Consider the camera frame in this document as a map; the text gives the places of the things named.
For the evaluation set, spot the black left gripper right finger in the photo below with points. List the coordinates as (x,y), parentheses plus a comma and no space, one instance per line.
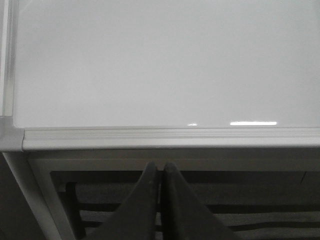
(183,216)

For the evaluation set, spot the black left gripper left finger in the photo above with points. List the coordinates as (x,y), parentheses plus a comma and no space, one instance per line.
(135,218)

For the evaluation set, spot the grey whiteboard stand frame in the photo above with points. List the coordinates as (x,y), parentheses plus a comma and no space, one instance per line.
(258,193)

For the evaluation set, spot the white whiteboard with frame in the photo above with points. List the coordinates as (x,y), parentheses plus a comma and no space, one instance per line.
(120,74)

